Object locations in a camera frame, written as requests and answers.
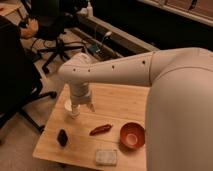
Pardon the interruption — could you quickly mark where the white bottle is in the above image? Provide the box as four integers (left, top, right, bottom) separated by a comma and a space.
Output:
87, 0, 93, 17

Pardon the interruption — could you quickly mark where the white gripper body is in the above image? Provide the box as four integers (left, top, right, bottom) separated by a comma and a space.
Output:
69, 83, 92, 105

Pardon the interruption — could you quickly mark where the red chili pepper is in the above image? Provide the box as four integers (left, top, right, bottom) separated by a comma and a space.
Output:
89, 124, 112, 136

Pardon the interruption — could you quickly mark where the red bowl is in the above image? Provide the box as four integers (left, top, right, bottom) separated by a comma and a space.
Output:
120, 122, 145, 150

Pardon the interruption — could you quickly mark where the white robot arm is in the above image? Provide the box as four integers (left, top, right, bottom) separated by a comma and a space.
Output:
59, 47, 213, 171

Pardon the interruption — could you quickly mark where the white cup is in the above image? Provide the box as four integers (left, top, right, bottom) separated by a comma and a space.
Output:
64, 99, 72, 112

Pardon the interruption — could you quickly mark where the black office chair near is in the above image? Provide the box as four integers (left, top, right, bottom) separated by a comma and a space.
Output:
0, 16, 57, 133

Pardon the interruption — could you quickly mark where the black office chair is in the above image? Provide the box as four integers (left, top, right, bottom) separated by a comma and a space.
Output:
30, 0, 87, 74
0, 16, 57, 133

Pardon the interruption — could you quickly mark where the person's hand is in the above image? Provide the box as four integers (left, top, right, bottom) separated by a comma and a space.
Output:
20, 19, 39, 39

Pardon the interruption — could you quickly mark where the black eraser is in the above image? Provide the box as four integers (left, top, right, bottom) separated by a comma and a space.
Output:
57, 129, 68, 147

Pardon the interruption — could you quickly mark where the white sponge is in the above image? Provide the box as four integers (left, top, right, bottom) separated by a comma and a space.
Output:
95, 149, 117, 166

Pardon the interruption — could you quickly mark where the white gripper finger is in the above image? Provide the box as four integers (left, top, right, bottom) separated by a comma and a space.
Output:
71, 105, 80, 117
87, 103, 95, 112

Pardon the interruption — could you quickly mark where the white cable with plug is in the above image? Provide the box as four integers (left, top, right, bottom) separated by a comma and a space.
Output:
94, 31, 113, 54

